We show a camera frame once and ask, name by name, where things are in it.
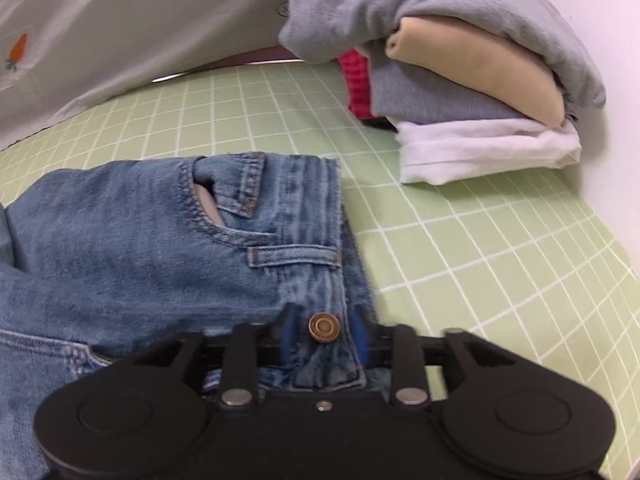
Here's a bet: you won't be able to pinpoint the grey folded garment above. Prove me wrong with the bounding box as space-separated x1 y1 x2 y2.
367 42 581 126

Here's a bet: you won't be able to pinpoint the white folded garment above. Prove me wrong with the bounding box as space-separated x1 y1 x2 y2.
395 119 583 185

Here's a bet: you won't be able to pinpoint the beige folded garment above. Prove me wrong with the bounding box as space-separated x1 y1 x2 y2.
384 16 566 127

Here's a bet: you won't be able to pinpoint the green checked mat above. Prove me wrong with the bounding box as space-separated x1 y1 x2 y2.
0 60 640 480

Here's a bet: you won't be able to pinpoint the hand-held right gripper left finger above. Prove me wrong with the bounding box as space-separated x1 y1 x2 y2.
131 305 298 407

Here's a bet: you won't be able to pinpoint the blue denim jeans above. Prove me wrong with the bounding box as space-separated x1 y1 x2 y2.
0 152 396 480

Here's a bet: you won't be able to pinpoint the white carrot printed cloth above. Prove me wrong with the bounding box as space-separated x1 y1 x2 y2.
0 0 301 148

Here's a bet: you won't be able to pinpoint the red knitted garment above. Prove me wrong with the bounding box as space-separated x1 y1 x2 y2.
336 49 388 122

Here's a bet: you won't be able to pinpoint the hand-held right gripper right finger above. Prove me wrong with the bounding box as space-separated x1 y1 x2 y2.
350 307 507 407

